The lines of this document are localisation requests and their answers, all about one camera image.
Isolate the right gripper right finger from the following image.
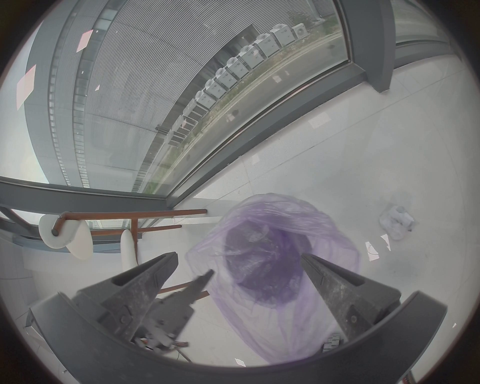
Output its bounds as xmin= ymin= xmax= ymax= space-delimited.
xmin=301 ymin=253 xmax=402 ymax=344

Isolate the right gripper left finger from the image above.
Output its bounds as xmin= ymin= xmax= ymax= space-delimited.
xmin=75 ymin=251 xmax=179 ymax=343

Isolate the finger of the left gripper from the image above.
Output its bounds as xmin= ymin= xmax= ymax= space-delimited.
xmin=144 ymin=269 xmax=215 ymax=344

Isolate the purple plastic bag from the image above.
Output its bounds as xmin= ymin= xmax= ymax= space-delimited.
xmin=185 ymin=193 xmax=361 ymax=364

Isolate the white trash bin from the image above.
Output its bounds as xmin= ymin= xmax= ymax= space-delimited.
xmin=223 ymin=217 xmax=314 ymax=304

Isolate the white cushioned wooden chair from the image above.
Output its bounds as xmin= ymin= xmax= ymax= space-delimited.
xmin=38 ymin=209 xmax=209 ymax=301

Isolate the clear printed wrapper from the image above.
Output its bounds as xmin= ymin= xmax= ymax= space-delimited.
xmin=379 ymin=204 xmax=417 ymax=241

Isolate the window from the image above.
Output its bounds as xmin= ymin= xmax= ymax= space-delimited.
xmin=0 ymin=0 xmax=456 ymax=244

